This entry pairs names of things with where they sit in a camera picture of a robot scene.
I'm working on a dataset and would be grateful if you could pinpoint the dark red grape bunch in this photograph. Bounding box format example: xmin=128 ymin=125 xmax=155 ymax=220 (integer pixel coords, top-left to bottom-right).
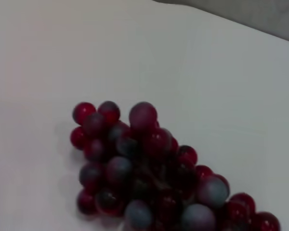
xmin=70 ymin=100 xmax=282 ymax=231

